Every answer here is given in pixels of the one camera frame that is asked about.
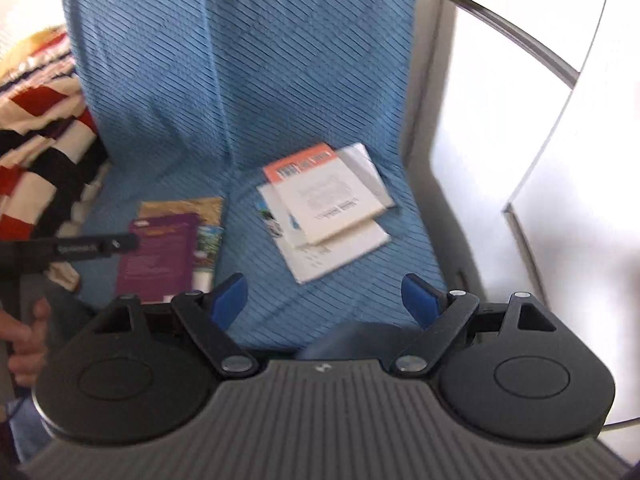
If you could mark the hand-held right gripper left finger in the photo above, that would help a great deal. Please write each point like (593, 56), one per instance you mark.
(230, 300)

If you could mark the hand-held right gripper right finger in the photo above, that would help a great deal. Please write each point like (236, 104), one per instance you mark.
(422, 302)

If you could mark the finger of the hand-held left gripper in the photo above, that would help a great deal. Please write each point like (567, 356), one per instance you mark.
(120, 244)

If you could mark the purple cover book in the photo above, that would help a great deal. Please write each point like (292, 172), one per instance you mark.
(160, 255)

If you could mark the tan painting cover book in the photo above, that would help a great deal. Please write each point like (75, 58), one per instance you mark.
(185, 207)

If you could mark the orange and white book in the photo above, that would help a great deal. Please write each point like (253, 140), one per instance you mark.
(330, 195)

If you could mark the white cover notebook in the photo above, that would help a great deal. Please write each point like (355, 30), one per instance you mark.
(367, 165)

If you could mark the person's left hand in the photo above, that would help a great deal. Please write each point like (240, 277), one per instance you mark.
(30, 350)

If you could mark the red black white striped blanket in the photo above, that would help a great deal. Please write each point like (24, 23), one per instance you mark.
(40, 150)

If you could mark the blue quilted sofa cushion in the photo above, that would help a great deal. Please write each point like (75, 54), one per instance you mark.
(310, 60)
(150, 85)

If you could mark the silver metal rail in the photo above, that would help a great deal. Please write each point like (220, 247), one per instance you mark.
(505, 25)

